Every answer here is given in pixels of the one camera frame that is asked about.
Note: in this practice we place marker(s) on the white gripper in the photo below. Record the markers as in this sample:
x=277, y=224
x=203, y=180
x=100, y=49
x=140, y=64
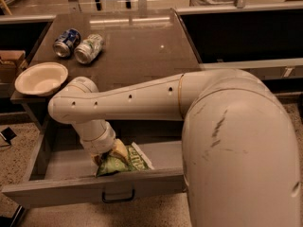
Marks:
x=100, y=146

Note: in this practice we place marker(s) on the green jalapeno chip bag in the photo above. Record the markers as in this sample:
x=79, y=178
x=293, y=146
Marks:
x=113, y=162

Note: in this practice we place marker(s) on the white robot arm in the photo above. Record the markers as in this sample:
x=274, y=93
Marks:
x=240, y=154

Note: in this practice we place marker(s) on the open grey top drawer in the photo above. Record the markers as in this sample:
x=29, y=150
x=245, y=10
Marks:
x=61, y=172

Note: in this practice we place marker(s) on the white paper bowl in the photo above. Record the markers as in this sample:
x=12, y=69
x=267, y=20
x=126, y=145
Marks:
x=43, y=79

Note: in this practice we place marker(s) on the black floor device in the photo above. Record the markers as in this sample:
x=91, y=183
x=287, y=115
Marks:
x=7, y=135

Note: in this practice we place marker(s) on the blue soda can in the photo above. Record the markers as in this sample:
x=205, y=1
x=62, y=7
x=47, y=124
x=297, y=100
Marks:
x=65, y=44

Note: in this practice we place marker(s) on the cardboard box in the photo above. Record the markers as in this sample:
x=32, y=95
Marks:
x=12, y=64

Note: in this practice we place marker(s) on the grey metal railing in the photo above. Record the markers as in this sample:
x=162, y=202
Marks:
x=266, y=39

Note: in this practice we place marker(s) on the black drawer handle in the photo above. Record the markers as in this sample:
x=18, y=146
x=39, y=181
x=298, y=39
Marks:
x=117, y=197

